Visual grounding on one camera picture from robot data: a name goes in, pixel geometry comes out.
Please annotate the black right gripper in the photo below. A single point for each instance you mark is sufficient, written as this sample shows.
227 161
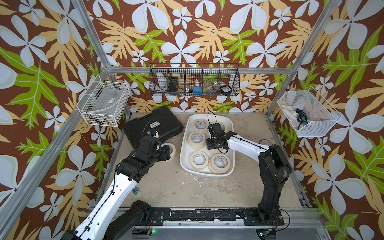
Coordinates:
208 144

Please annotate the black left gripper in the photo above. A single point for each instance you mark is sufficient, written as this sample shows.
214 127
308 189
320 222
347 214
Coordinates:
165 152

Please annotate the cream tape roll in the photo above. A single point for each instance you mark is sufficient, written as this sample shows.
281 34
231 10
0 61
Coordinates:
197 140
199 160
172 150
219 164
201 125
224 127

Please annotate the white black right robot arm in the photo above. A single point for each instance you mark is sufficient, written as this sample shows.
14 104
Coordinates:
274 167

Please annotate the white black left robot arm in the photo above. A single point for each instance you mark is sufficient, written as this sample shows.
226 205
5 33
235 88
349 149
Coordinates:
100 225

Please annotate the white plastic storage box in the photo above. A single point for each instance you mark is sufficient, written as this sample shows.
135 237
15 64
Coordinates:
186 151

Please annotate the black plastic tool case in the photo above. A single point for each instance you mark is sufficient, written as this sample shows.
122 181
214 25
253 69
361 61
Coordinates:
160 122

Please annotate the white mesh basket right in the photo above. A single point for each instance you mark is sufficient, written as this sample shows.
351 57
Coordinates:
309 113

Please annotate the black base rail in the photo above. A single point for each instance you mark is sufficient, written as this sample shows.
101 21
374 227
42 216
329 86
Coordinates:
250 216

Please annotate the white wire basket left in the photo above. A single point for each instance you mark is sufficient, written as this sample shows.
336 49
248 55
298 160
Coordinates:
104 103

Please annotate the black wire basket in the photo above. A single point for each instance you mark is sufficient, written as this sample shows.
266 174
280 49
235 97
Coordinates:
183 79

